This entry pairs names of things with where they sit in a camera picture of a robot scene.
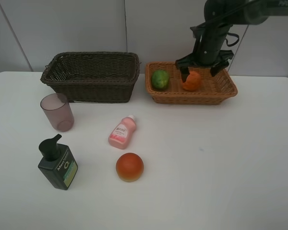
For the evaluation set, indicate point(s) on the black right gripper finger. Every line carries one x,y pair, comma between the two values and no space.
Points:
221,62
183,65

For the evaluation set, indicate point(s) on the purple translucent plastic cup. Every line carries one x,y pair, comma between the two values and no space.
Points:
57,110

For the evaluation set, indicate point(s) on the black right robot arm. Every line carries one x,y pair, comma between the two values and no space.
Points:
220,16

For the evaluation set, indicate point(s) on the dark green pump bottle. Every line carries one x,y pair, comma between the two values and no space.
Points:
58,164

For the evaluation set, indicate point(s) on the red yellow peach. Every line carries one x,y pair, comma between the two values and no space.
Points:
129,167

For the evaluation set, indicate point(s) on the pink lotion bottle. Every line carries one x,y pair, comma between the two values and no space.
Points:
121,136

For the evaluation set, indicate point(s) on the tan wicker basket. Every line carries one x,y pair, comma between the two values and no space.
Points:
212,91

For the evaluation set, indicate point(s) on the green lime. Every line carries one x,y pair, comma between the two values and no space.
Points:
160,79

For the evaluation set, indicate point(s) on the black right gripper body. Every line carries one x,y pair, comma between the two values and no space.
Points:
209,40

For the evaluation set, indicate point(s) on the orange mandarin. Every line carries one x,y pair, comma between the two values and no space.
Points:
193,82

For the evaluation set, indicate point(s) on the dark brown wicker basket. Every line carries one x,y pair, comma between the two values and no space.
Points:
93,77

